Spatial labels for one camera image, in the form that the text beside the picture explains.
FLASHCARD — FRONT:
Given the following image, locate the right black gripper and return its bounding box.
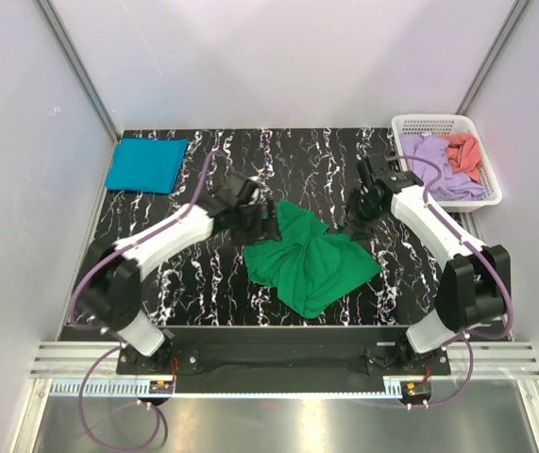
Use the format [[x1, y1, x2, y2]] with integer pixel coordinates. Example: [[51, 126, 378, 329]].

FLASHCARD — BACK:
[[335, 189, 385, 243]]

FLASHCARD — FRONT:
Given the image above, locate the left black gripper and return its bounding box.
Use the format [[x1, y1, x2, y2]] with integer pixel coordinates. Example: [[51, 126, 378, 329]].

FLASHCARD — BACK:
[[232, 198, 282, 246]]

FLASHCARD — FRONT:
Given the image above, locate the green t-shirt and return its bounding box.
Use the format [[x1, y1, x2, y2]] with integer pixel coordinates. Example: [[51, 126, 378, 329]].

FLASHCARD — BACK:
[[244, 199, 381, 319]]

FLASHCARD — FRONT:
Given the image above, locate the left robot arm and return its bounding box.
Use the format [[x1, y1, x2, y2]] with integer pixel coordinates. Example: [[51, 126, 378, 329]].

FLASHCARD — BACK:
[[73, 173, 281, 374]]

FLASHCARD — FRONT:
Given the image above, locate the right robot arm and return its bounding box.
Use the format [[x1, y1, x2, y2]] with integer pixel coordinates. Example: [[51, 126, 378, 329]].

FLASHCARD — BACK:
[[341, 154, 514, 375]]

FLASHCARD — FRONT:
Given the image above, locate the purple t-shirt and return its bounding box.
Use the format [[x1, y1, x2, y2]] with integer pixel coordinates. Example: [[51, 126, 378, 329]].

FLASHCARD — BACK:
[[400, 135, 485, 201]]

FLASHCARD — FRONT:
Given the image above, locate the white plastic basket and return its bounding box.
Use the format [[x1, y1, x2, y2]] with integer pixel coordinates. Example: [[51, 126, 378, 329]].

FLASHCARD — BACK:
[[392, 114, 503, 212]]

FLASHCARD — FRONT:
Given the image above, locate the coral t-shirt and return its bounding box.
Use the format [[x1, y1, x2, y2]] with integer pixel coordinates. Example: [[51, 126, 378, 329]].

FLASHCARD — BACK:
[[444, 133, 482, 183]]

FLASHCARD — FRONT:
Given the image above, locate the folded blue t-shirt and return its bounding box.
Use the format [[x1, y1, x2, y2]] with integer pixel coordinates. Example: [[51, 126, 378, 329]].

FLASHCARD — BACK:
[[105, 138, 189, 194]]

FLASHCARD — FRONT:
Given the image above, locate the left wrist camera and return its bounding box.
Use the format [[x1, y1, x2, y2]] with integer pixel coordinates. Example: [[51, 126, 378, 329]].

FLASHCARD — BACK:
[[232, 174, 261, 205]]

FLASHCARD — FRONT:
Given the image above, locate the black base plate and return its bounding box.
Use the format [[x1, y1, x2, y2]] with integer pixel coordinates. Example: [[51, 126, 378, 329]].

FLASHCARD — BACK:
[[116, 327, 451, 396]]

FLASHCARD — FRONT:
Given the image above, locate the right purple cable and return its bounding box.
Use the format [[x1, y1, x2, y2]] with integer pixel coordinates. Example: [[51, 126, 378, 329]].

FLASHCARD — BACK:
[[400, 155, 516, 410]]

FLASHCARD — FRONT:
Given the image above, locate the purple cable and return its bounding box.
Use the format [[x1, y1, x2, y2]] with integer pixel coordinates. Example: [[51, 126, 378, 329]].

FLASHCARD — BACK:
[[68, 151, 218, 449], [400, 155, 516, 410]]

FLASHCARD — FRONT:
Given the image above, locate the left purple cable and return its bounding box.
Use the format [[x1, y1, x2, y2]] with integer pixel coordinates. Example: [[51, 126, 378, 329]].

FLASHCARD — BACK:
[[68, 151, 218, 449]]

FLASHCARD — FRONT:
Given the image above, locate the aluminium frame rail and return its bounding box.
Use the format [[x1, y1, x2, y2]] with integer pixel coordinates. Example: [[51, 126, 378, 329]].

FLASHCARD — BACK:
[[11, 329, 539, 452]]

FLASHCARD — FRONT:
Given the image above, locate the left corner frame post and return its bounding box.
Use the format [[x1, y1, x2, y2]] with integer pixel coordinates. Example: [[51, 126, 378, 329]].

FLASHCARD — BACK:
[[34, 0, 122, 143]]

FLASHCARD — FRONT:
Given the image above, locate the corner frame post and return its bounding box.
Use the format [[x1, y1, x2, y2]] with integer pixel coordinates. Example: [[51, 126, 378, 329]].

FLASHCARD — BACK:
[[34, 0, 122, 143], [456, 0, 533, 116]]

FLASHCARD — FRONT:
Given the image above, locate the right corner frame post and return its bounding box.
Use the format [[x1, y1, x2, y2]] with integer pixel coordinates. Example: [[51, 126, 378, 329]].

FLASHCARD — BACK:
[[456, 0, 533, 116]]

